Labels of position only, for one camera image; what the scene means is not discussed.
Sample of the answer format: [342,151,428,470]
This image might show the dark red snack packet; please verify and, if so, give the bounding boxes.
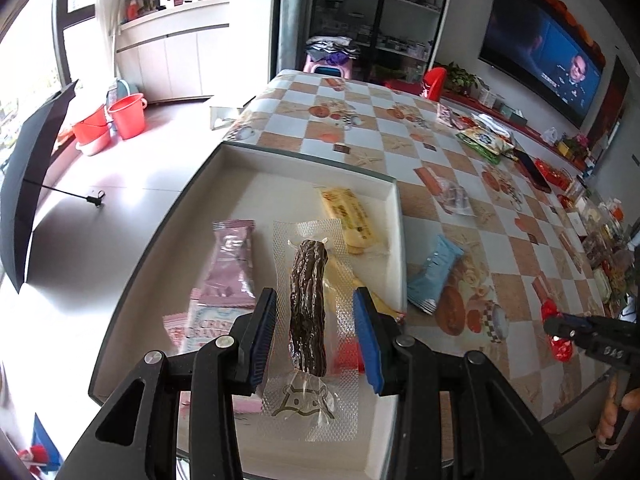
[332,338,364,374]

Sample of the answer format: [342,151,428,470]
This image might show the clear vacuum meat stick packet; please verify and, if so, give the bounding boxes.
[262,220,359,442]

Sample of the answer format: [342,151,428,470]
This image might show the pink snack packet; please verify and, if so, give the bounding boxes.
[197,219,256,306]

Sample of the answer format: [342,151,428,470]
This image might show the yellow snack bar packet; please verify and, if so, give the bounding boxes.
[319,188,381,255]

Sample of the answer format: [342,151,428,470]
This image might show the person's right hand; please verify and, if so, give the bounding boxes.
[594,374,640,448]

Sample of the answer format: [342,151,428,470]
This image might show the red fruit tray with goods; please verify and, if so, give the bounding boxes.
[559,178,639,323]

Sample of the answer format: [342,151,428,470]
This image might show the pink white crisp packet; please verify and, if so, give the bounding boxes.
[163,288,255,354]

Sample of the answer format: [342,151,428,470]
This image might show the light blue snack packet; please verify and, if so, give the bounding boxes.
[407,234,464,315]

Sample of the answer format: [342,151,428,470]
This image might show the checkered printed tablecloth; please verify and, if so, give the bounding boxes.
[229,70,605,419]

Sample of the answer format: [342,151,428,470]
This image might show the black smartphone red case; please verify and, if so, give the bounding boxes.
[513,148,552,194]

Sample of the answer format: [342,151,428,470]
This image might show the clear wrapped dark snack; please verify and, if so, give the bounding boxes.
[435,178,474,217]

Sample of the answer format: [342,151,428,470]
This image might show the pile of green snack bags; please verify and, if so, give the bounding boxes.
[451,114,515,165]

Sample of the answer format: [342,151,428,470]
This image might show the white tray box dark rim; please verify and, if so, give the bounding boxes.
[88,140,407,480]

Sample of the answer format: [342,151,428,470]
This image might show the black open umbrella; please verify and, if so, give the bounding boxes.
[1,82,76,290]

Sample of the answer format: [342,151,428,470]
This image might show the green potted plant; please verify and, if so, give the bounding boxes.
[444,62,478,96]

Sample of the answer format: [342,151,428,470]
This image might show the red bottle on shelf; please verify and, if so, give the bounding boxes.
[421,67,447,102]

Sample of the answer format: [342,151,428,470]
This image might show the pink plastic stool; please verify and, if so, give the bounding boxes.
[303,53,352,79]

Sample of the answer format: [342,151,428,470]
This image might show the dark glass display cabinet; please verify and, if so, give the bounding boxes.
[308,0,448,84]

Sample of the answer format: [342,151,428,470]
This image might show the wall television screen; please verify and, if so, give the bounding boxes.
[478,0,606,127]

